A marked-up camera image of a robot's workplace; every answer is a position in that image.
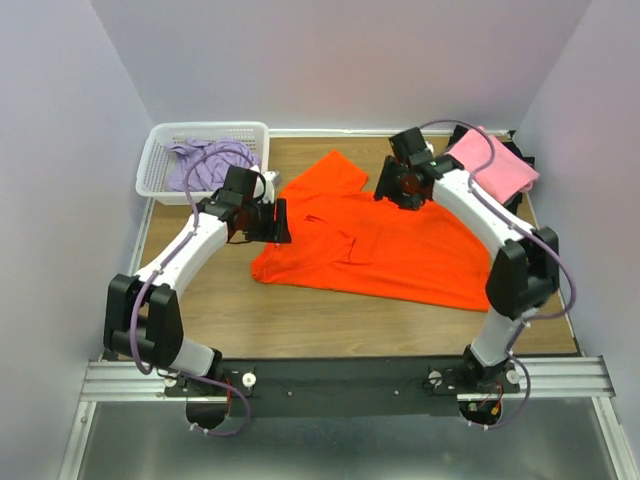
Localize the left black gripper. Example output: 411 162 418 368
243 198 293 245

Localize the orange t-shirt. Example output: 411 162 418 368
251 150 489 311

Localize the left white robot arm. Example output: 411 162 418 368
103 166 291 395

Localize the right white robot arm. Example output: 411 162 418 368
374 127 559 392

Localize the purple t-shirt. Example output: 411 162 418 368
166 138 260 192

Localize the pink folded t-shirt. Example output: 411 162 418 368
441 125 542 206

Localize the black folded t-shirt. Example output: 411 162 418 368
439 123 537 218

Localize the white plastic basket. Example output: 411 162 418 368
135 121 270 206

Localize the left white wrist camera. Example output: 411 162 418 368
254 171 281 203

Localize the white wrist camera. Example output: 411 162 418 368
254 171 281 203
425 139 435 156

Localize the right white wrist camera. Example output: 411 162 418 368
425 139 435 156

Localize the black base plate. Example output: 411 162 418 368
165 356 521 428

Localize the aluminium frame rail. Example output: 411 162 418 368
59 356 639 479

